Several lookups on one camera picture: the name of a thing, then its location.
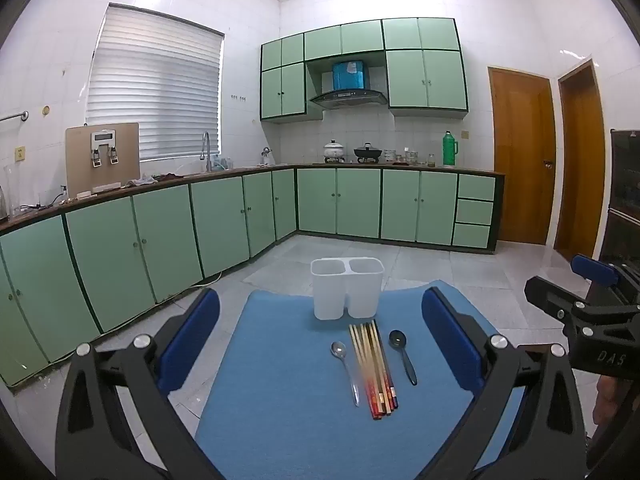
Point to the blue wrapped hood chimney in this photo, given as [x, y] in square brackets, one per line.
[348, 75]

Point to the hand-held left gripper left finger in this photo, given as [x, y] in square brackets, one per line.
[192, 340]

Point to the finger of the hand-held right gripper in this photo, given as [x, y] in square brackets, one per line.
[595, 267]
[550, 295]

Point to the green upper kitchen cabinets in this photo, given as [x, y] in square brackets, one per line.
[425, 80]

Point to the blue mat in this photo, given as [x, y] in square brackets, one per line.
[280, 410]

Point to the white device on board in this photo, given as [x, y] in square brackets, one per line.
[103, 137]

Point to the green lower kitchen cabinets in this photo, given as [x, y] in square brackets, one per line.
[110, 255]

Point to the green kitchen cabinets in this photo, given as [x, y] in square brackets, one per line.
[110, 255]
[425, 80]

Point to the brown wooden door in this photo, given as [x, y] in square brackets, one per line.
[520, 160]
[580, 170]

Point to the black glass cabinet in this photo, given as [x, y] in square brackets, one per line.
[622, 195]

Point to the yellow wall socket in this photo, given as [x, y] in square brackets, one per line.
[20, 153]

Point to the black wok with lid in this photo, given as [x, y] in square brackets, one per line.
[368, 152]

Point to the white window blind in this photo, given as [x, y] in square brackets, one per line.
[155, 85]

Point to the bundle of chopsticks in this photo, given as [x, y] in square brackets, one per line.
[372, 375]

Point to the clear glass pitcher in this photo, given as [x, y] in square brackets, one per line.
[11, 190]

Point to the chrome kitchen faucet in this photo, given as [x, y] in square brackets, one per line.
[207, 152]

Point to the black spoon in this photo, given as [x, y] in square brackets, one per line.
[398, 340]

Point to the metal towel rail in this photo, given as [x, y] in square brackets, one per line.
[12, 116]

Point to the crumpled cloth on counter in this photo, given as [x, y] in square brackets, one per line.
[147, 180]

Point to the wooden board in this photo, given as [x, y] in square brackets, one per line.
[80, 170]

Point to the green thermos flask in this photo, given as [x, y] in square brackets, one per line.
[448, 152]

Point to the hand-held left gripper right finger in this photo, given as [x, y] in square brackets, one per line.
[445, 340]

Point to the white plastic utensil holder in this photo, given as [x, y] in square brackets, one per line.
[330, 295]

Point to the person's right forearm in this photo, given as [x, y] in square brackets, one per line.
[605, 400]

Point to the steel electric kettle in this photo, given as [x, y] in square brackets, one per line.
[4, 202]

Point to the white cooking pot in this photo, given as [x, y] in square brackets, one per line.
[333, 150]

